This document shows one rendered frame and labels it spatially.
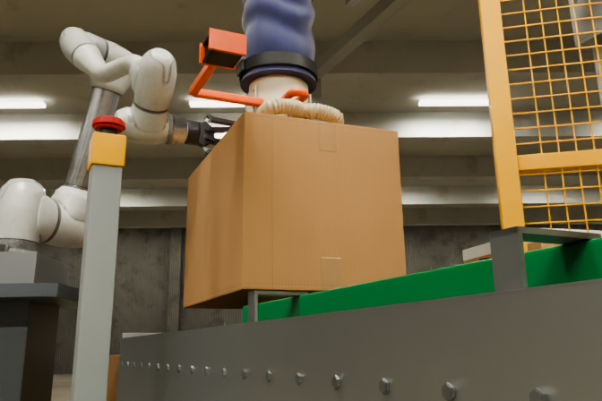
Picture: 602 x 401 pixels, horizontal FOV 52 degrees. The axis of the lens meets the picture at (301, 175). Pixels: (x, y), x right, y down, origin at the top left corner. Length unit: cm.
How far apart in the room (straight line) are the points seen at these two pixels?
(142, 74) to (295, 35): 44
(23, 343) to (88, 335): 80
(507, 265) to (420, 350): 10
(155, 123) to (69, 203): 58
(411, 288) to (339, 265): 69
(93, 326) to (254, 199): 41
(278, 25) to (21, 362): 124
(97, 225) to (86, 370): 28
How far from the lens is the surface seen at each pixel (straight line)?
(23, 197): 222
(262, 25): 178
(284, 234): 136
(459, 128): 956
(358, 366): 62
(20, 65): 777
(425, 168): 1160
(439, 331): 52
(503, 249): 50
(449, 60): 741
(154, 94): 181
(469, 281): 65
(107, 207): 132
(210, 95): 166
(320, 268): 139
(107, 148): 135
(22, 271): 207
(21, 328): 208
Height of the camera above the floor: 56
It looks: 16 degrees up
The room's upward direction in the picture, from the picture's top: 1 degrees counter-clockwise
